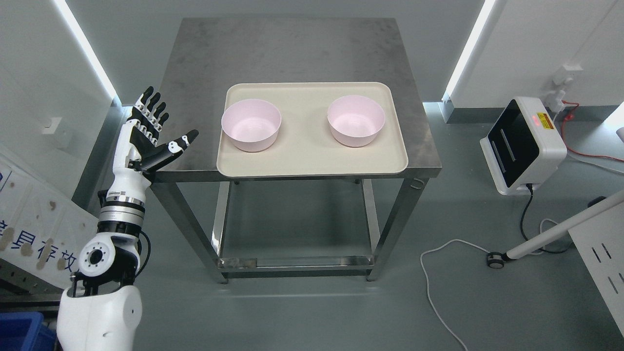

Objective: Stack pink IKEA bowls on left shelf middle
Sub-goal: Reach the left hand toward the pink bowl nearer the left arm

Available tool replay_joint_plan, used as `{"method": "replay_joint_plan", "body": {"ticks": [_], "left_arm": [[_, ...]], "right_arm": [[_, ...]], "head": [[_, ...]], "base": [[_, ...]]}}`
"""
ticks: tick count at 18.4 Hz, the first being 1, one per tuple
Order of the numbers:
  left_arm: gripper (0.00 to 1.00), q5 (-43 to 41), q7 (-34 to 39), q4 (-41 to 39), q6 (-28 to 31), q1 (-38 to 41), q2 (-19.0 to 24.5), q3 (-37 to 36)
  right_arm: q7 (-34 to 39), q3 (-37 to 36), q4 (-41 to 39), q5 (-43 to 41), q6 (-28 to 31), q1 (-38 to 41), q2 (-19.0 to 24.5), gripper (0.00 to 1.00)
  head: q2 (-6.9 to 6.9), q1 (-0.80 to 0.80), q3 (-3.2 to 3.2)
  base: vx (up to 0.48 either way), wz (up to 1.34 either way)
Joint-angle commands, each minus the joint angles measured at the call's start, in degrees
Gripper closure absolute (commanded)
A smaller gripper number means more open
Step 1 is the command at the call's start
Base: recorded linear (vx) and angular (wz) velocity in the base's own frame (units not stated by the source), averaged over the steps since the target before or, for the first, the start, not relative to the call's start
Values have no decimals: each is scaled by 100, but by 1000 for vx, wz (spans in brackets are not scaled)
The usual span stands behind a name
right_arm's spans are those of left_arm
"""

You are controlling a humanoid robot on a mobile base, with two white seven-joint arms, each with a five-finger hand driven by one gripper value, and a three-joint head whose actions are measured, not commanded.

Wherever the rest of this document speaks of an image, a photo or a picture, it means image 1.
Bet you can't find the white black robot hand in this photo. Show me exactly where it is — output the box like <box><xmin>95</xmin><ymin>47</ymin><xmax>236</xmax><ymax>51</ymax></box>
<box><xmin>105</xmin><ymin>86</ymin><xmax>199</xmax><ymax>204</ymax></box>

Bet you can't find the pink bowl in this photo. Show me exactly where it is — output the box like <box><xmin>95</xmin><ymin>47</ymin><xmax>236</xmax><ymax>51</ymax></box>
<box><xmin>221</xmin><ymin>98</ymin><xmax>282</xmax><ymax>153</ymax></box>
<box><xmin>326</xmin><ymin>95</ymin><xmax>386</xmax><ymax>148</ymax></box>

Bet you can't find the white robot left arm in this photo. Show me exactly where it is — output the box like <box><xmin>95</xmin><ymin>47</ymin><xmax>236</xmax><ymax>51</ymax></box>
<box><xmin>57</xmin><ymin>189</ymin><xmax>145</xmax><ymax>351</ymax></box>

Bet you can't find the white labelled sign panel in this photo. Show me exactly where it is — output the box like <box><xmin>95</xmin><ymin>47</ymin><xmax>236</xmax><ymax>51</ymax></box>
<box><xmin>0</xmin><ymin>148</ymin><xmax>97</xmax><ymax>289</ymax></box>

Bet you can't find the stainless steel table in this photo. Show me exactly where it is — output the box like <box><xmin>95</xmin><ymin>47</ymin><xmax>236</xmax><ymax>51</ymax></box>
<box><xmin>151</xmin><ymin>18</ymin><xmax>442</xmax><ymax>285</ymax></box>

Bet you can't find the cream plastic tray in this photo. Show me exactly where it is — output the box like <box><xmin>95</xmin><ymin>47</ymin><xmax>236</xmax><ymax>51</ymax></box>
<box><xmin>216</xmin><ymin>82</ymin><xmax>409</xmax><ymax>178</ymax></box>

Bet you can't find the blue bin lower left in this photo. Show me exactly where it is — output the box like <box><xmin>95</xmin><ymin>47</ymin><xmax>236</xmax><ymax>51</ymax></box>
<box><xmin>0</xmin><ymin>312</ymin><xmax>56</xmax><ymax>351</ymax></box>

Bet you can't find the white wheeled stand leg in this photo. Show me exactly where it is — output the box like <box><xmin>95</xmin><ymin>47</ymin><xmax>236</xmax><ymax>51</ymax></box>
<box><xmin>486</xmin><ymin>190</ymin><xmax>624</xmax><ymax>269</ymax></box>

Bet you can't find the white black device box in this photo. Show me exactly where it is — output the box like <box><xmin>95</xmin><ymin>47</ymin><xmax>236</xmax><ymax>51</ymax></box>
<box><xmin>479</xmin><ymin>97</ymin><xmax>567</xmax><ymax>195</ymax></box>

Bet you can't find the white perforated panel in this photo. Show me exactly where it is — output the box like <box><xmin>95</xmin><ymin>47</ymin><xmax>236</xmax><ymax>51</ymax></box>
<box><xmin>569</xmin><ymin>213</ymin><xmax>624</xmax><ymax>333</ymax></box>

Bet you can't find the white floor cable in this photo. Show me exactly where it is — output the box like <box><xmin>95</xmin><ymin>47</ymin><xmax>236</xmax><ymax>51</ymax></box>
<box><xmin>420</xmin><ymin>218</ymin><xmax>559</xmax><ymax>351</ymax></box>

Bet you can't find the black power cable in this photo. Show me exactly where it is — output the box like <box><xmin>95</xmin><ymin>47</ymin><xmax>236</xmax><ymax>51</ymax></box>
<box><xmin>519</xmin><ymin>184</ymin><xmax>571</xmax><ymax>254</ymax></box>

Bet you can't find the white wall socket plug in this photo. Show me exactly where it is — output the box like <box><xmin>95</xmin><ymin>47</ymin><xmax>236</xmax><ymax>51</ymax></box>
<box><xmin>545</xmin><ymin>64</ymin><xmax>584</xmax><ymax>114</ymax></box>

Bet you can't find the red cable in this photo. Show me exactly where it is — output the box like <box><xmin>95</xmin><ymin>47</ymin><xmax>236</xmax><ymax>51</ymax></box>
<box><xmin>560</xmin><ymin>100</ymin><xmax>624</xmax><ymax>163</ymax></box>

